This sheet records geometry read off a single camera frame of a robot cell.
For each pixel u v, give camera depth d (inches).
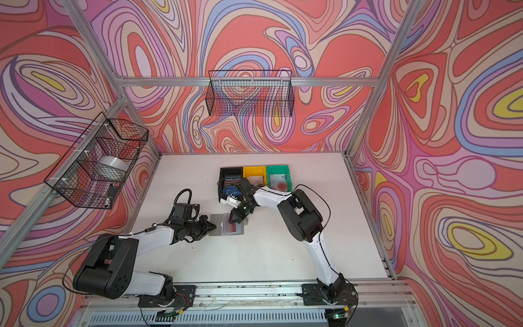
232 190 40.2
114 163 28.9
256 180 41.2
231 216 35.0
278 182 41.0
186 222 29.5
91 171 29.0
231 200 34.2
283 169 41.2
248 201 29.7
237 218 32.6
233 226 35.6
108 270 17.0
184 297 28.4
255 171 41.1
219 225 35.8
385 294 29.7
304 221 22.2
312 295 28.8
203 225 31.6
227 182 41.3
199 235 32.1
